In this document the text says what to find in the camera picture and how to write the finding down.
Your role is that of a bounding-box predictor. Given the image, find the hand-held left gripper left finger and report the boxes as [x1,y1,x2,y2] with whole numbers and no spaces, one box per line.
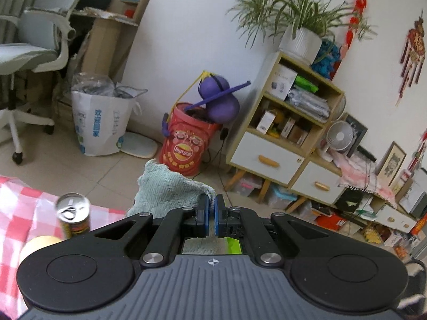
[94,194,212,268]

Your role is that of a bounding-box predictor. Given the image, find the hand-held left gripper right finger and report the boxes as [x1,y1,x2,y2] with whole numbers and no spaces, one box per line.
[215,195,330,268]

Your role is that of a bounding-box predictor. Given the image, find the light green towel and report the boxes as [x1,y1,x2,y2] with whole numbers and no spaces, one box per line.
[127,159,230,255]

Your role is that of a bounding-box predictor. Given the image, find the clear plastic storage box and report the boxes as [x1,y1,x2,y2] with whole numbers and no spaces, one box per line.
[230,173,264,198]
[267,183,298,210]

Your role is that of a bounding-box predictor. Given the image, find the tall wooden shelf cabinet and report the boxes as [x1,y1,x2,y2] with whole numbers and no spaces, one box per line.
[225,51,346,205]

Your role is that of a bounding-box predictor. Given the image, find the red snack bucket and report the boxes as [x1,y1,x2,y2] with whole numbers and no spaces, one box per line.
[158,103,222,177]

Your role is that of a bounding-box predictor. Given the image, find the white bathroom scale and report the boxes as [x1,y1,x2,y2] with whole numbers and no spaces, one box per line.
[119,131,158,159]

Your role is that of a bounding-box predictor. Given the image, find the low wooden drawer cabinet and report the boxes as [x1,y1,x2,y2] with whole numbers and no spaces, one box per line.
[290,150,418,234]

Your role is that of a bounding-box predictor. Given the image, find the small white box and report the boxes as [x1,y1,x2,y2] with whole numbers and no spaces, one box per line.
[257,110,277,134]

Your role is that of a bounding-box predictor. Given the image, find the metal drink can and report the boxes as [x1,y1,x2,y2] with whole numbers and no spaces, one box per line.
[55,193,92,239]

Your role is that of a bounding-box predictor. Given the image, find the white paper bag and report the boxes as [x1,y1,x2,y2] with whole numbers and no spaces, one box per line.
[71,73,148,157]

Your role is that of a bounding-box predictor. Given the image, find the white desk fan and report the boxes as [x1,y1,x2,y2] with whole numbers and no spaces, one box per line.
[317,120,355,162]

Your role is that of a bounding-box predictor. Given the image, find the stack of grey papers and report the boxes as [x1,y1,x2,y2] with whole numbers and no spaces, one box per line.
[287,87,331,122]

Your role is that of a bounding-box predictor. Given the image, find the pink cloth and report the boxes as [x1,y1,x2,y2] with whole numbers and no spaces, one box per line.
[334,150,398,209]

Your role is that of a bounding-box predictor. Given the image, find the white product box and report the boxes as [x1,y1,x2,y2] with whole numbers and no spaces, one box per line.
[265,64,298,101]

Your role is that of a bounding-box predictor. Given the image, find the green packet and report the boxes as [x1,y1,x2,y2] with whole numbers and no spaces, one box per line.
[295,75,319,93]

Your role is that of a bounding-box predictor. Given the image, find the clear jar with gold lid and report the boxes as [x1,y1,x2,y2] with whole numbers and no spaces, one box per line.
[21,235,65,265]

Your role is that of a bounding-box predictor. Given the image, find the red white checked tablecloth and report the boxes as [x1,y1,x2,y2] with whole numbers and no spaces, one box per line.
[0,175,134,320]

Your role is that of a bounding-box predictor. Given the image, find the white ribbed plant pot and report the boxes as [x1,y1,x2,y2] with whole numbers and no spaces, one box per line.
[278,27,323,65]

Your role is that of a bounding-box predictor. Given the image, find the blue fuzzy item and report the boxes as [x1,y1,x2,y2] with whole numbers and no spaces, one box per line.
[312,38,342,81]

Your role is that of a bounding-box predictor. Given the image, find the brown cardboard box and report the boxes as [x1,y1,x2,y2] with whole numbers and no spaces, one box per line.
[81,16,139,78]

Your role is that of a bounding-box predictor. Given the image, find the green spider plant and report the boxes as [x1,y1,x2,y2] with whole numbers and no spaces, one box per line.
[227,0,378,50]

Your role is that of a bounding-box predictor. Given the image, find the grey white office chair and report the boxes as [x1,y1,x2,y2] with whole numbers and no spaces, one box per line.
[0,0,88,165]

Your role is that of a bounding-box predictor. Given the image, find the red hanging garland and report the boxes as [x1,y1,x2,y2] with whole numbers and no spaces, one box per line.
[345,0,373,50]

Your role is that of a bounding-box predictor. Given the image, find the purple ball with ring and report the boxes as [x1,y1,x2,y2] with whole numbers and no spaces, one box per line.
[185,75,251,124]

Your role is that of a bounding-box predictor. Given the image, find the yellow cord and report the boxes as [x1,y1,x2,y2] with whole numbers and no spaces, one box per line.
[170,71,214,115]

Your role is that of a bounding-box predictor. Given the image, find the dark picture frame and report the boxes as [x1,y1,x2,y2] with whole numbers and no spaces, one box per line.
[343,113,369,159]

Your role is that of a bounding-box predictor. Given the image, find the wooden picture frame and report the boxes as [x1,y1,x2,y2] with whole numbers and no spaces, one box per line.
[376,142,407,187]

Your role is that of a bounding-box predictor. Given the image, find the red knot wall ornament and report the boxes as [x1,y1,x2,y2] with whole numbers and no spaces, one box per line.
[395,18,427,106]

